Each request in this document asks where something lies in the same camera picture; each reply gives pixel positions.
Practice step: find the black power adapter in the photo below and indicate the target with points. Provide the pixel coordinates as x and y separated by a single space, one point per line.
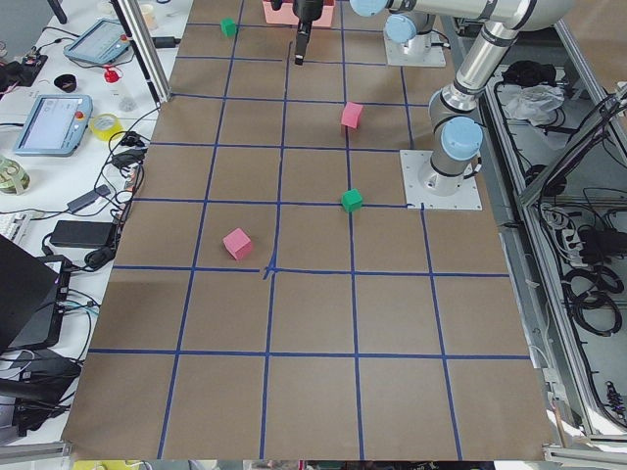
82 234

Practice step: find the pink cube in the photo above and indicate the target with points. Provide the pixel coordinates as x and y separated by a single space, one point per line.
238 243
351 116

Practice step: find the green cube near tray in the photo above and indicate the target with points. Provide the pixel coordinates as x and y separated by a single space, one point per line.
228 27

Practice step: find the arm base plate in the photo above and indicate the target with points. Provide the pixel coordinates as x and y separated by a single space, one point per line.
435 58
426 189

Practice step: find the black laptop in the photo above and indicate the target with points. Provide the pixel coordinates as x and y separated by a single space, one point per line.
32 292

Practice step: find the pink cube far side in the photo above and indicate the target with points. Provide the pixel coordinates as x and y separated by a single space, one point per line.
238 243

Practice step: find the teach pendant near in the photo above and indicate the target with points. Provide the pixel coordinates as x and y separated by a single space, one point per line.
55 125

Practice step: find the teach pendant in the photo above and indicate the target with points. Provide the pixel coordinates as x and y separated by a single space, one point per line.
99 45
55 125

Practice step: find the yellow tape roll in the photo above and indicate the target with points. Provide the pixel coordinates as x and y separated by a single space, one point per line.
106 127

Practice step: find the pink cube centre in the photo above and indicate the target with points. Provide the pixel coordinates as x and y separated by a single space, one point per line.
351 116

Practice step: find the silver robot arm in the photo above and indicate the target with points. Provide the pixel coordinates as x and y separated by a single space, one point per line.
458 137
410 31

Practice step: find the green cube near base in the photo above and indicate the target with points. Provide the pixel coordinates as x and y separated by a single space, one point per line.
352 200

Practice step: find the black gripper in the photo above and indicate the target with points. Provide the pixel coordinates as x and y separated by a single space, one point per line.
307 9

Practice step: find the aluminium profile post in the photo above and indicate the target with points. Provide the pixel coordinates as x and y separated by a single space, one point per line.
131 19

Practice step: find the teach pendant far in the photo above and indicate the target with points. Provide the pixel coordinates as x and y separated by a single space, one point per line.
99 45

